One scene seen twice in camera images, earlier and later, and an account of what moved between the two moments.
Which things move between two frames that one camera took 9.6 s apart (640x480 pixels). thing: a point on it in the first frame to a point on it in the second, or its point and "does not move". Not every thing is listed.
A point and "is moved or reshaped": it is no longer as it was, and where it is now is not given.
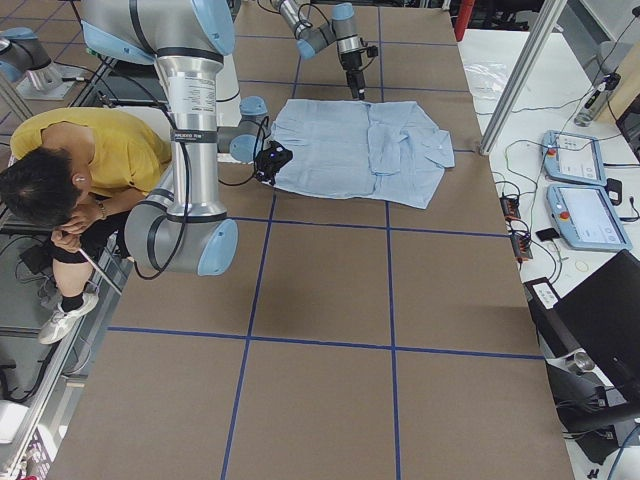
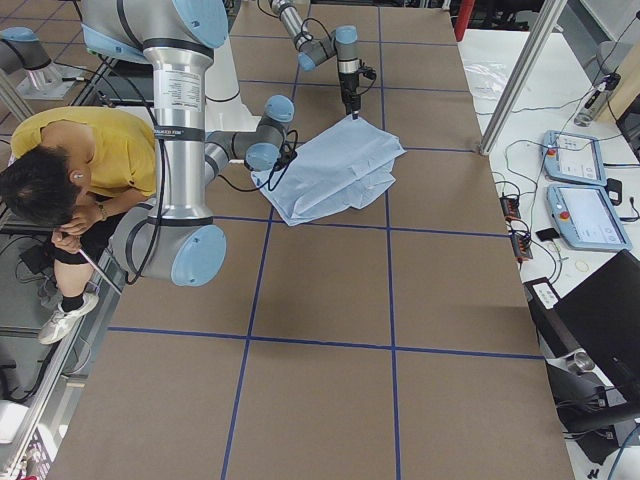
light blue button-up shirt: [391, 150] is moved or reshaped
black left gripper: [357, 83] to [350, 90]
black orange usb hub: [510, 207] does not move
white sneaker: [69, 309] does not move
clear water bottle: [596, 99] does not move
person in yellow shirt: [79, 167] does not move
